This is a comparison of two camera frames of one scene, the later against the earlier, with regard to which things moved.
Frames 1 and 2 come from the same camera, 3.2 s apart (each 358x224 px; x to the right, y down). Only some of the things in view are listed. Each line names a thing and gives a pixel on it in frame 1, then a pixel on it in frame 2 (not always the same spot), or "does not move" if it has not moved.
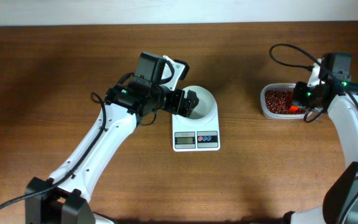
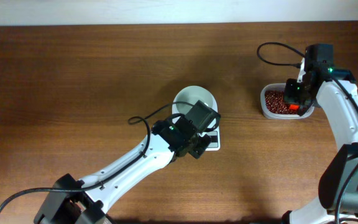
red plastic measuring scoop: x=294 y=108 does not move
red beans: x=279 y=101 does not move
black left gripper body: x=166 y=101 → x=197 y=145
